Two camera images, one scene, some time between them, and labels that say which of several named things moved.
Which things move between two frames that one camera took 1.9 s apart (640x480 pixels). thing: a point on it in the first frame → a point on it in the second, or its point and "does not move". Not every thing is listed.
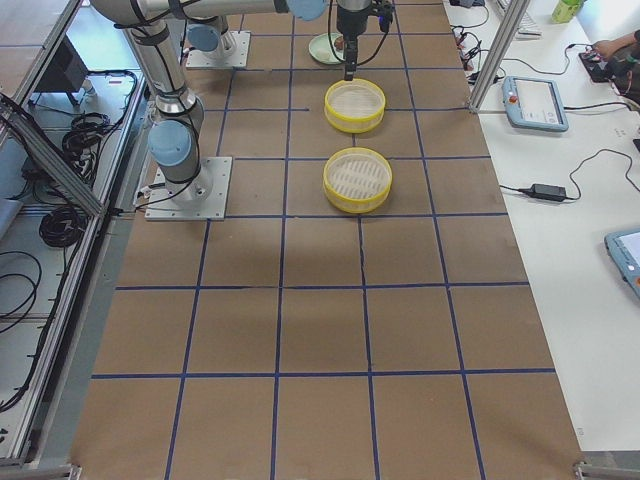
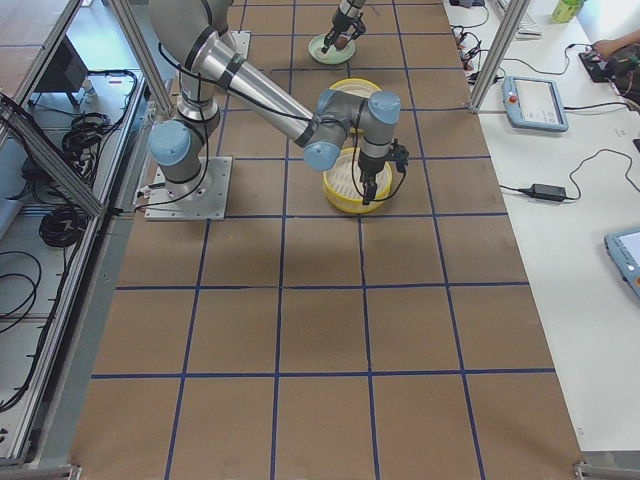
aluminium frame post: (513, 10) does not move
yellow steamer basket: (356, 180) does not move
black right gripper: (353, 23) → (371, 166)
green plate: (320, 49) does not move
